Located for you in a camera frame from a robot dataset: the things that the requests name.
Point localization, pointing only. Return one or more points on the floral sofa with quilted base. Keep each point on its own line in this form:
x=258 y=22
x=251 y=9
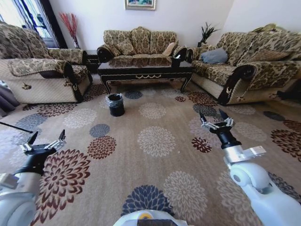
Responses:
x=37 y=87

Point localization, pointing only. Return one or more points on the beige pillow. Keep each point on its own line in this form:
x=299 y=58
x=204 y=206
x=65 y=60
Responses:
x=169 y=49

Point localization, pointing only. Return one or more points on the thin black rod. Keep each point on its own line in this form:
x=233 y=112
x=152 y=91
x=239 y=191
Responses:
x=16 y=127

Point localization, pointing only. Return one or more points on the glass floor vase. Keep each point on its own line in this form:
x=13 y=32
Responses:
x=76 y=43

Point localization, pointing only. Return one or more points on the floral patterned carpet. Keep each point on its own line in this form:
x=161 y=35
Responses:
x=141 y=160

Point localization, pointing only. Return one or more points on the dark side table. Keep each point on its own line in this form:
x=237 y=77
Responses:
x=91 y=61

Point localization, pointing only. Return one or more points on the floral square cushion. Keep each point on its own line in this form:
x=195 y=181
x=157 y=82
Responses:
x=125 y=47

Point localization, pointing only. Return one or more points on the small black box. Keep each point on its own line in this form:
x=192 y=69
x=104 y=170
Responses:
x=176 y=62

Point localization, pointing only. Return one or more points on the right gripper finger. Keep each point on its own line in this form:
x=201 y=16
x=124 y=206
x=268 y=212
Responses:
x=208 y=126
x=227 y=122

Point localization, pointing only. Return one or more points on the grey cushion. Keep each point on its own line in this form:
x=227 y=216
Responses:
x=215 y=56

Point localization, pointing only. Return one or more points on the glass window door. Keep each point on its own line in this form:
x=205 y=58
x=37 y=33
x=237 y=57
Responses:
x=35 y=16

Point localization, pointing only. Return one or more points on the white robot front shell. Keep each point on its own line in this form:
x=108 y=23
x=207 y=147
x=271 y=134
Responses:
x=150 y=220

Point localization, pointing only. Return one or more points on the red dried branches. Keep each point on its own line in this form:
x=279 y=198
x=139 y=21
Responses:
x=70 y=23

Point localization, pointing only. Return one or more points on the dark glossy coffee table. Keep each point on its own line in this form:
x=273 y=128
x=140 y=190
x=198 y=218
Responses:
x=141 y=70

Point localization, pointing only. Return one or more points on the grey cloth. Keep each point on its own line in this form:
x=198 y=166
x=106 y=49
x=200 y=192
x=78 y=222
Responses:
x=7 y=99

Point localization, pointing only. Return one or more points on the olive green cloth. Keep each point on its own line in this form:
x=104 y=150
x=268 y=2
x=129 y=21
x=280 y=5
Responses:
x=266 y=27

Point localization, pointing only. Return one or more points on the floral sofa with grey cushion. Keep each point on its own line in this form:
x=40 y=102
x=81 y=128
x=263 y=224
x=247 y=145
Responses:
x=258 y=70

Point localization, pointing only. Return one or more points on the framed wall picture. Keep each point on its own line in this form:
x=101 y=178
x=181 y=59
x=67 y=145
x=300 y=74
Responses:
x=140 y=3

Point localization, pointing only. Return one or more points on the green potted plant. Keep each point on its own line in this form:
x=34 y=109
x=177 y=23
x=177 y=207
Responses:
x=207 y=31

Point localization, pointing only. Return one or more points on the dark door frame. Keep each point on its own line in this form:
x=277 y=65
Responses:
x=57 y=23

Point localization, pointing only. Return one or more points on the floral three-seat sofa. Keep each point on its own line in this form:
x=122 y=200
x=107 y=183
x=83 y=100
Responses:
x=141 y=40

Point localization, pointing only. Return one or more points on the clear plastic bin liner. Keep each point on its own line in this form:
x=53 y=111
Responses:
x=107 y=100

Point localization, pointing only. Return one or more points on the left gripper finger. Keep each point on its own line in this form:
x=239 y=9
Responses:
x=57 y=144
x=26 y=147

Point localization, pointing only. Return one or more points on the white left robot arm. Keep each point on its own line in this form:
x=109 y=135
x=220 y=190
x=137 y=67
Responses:
x=14 y=207

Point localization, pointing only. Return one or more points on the black trash bin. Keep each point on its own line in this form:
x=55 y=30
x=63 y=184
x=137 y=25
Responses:
x=116 y=110

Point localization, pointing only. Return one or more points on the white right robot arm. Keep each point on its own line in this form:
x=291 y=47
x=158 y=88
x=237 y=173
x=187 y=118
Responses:
x=249 y=179

